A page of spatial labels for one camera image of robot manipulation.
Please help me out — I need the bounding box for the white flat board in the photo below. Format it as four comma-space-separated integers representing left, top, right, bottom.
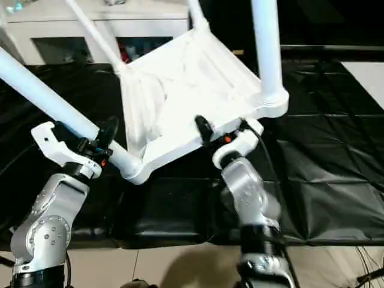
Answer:
341, 61, 384, 111

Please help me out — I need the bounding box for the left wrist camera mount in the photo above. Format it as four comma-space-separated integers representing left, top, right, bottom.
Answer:
31, 121, 103, 181

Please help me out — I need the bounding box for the teal white plastic object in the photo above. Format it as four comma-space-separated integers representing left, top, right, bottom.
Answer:
5, 0, 26, 16

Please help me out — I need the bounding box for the white sideboard cabinet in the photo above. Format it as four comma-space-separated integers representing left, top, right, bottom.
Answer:
5, 0, 193, 66

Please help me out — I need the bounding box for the dark metal bar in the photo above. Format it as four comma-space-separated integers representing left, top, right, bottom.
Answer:
280, 44, 384, 52

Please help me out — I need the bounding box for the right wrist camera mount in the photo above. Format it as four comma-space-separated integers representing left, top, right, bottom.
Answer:
212, 118, 265, 169

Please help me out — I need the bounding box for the white tapered table leg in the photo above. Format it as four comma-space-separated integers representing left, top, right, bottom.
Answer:
0, 47, 142, 181
66, 0, 127, 73
250, 0, 291, 105
187, 0, 211, 31

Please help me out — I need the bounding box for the black work mat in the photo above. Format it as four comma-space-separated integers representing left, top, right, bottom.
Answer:
0, 58, 384, 250

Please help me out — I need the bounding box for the black stand pole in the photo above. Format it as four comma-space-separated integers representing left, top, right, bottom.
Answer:
356, 269, 384, 283

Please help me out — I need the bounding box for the robot arm base with cables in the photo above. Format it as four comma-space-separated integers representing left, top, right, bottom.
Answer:
353, 245, 384, 288

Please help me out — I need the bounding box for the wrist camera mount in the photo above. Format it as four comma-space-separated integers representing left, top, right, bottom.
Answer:
212, 118, 265, 169
31, 121, 103, 181

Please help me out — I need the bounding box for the white plastic table top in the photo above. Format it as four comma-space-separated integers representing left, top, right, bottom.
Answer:
115, 25, 291, 185

